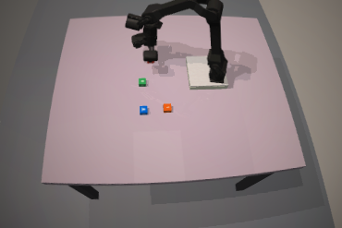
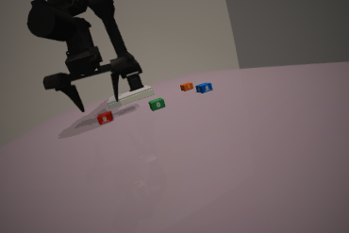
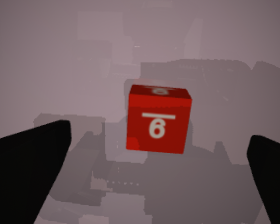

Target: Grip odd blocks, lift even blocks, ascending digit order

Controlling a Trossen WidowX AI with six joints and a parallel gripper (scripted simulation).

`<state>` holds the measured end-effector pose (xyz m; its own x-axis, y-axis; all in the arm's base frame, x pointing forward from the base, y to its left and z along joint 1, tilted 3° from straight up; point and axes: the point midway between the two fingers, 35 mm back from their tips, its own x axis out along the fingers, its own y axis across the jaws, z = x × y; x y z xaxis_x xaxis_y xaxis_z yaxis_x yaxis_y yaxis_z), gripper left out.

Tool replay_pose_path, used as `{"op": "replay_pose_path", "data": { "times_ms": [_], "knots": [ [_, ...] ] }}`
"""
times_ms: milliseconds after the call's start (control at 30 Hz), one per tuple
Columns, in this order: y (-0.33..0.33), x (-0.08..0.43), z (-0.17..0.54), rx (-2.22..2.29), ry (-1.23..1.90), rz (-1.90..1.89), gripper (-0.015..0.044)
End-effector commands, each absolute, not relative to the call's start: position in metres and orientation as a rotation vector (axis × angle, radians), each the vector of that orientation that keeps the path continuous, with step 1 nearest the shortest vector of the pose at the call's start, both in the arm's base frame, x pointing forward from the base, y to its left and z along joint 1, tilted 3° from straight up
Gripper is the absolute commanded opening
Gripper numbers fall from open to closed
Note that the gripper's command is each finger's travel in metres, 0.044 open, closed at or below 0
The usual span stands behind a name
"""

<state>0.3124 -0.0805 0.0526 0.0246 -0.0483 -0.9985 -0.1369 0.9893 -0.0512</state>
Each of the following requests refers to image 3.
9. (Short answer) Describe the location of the red block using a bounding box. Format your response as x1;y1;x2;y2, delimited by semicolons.
126;84;192;154

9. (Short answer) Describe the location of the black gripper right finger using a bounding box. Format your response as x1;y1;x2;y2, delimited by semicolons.
246;134;280;224

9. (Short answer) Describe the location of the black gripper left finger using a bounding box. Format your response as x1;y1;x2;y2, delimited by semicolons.
0;119;72;224

